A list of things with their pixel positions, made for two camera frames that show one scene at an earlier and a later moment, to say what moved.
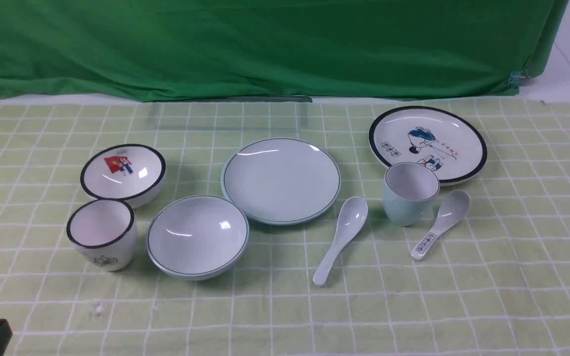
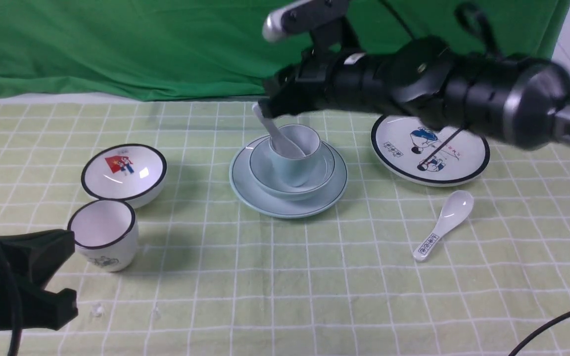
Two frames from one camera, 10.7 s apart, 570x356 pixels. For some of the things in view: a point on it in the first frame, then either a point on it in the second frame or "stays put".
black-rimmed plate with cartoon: [453, 148] stays put
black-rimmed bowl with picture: [132, 172] stays put
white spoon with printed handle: [452, 208] stays put
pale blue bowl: [198, 238] -> [264, 178]
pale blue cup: [410, 191] -> [296, 171]
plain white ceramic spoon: [352, 217] -> [280, 144]
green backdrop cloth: [136, 50] stays put
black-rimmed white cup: [103, 234] stays put
